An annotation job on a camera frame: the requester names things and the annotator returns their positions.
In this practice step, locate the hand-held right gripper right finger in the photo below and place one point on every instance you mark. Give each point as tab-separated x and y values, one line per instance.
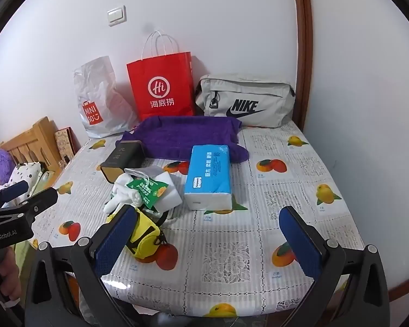
300	245

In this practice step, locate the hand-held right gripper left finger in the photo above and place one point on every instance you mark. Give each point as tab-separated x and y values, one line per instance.
116	238

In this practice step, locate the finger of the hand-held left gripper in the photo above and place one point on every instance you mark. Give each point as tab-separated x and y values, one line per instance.
15	189
37	205

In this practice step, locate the yellow pouch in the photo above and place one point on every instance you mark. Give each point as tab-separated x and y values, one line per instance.
145	235

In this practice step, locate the white gloves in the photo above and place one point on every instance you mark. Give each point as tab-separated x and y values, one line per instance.
122	192

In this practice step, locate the green snack packet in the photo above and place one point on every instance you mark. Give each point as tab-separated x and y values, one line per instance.
150	190

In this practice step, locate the white sponge block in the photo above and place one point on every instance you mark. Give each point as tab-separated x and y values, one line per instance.
172	197

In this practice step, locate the purple towel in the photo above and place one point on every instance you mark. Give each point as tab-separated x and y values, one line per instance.
184	133

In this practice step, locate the person's left hand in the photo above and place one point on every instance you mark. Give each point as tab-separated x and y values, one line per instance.
10	272

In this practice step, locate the white floral pillow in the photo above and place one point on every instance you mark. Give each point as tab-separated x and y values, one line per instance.
27	173

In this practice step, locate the purple plush toy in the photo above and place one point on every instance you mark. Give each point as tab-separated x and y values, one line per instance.
1	163

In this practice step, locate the green blanket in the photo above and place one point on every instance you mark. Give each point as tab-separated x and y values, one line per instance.
24	259

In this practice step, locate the wooden headboard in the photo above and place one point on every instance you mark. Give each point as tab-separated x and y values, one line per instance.
37	136

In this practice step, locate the patterned book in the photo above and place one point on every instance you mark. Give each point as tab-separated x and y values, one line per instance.
64	143

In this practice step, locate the fruit printed tablecloth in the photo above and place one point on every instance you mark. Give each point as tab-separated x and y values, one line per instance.
225	245

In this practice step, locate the dark green tea tin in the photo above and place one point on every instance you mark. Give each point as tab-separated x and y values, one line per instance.
121	158

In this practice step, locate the blue tissue pack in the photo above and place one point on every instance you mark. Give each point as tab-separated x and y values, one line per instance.
208	177

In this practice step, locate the white plastic shopping bag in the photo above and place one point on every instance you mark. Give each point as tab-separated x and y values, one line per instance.
95	92

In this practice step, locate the red paper bag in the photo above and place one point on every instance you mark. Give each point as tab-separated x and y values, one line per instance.
160	88

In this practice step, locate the grey waist bag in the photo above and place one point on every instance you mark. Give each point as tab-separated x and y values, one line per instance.
245	92

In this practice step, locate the white wall light switch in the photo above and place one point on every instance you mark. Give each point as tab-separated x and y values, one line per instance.
116	15

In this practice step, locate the brown wooden door frame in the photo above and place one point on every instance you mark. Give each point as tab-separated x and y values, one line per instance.
301	41

